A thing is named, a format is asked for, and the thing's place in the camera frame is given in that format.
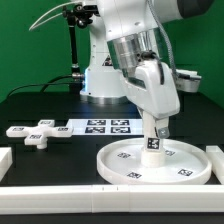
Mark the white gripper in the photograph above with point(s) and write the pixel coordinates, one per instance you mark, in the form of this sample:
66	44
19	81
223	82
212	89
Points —
145	91

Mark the white round table top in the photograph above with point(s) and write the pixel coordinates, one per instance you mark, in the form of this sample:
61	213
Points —
126	162

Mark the white cross-shaped table base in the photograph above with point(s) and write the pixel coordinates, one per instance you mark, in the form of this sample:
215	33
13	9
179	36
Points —
39	134

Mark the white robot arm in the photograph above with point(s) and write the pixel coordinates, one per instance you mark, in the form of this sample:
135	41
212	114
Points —
130	29

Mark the white front fence bar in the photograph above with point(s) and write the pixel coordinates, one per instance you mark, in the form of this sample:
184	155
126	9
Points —
111	198

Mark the white marker sheet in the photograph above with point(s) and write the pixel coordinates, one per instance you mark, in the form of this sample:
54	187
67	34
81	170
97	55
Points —
105	126

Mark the white left fence block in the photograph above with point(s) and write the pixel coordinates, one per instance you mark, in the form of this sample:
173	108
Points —
5	160

